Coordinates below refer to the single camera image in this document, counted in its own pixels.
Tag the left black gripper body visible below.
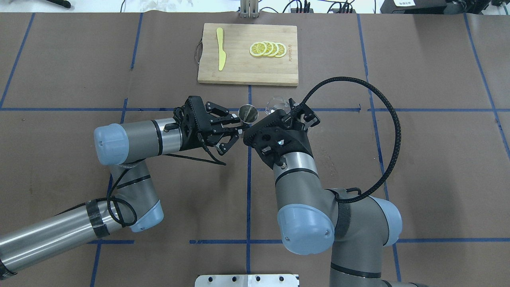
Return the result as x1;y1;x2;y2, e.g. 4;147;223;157
173;96;212;149

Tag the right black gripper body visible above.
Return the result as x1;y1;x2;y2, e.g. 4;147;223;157
243;113;313;169

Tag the clear glass measuring cup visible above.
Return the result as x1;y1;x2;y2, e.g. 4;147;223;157
265;96;288;115

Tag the steel jigger shaker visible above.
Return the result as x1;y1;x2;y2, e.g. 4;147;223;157
238;104;259;124

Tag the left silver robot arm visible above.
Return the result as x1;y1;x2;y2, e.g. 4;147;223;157
1;91;254;287

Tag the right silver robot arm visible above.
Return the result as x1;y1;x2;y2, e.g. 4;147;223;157
243;103;419;287

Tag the bamboo cutting board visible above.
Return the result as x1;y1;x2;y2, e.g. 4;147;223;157
197;23;299;86

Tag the yellow plastic knife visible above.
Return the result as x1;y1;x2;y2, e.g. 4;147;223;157
216;27;227;71

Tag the lemon slice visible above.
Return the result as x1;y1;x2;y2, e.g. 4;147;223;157
268;42;279;57
249;42;267;57
263;41;276;57

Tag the crumpled clear plastic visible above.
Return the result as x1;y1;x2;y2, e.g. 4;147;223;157
139;0;195;12

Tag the black computer box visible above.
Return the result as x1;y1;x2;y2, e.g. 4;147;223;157
380;0;447;14

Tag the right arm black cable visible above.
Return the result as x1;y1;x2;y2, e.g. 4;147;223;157
293;77;402;204

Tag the aluminium frame post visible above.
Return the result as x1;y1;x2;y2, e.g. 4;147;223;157
239;0;260;18

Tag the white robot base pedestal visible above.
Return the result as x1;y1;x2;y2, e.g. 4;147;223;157
194;274;300;287

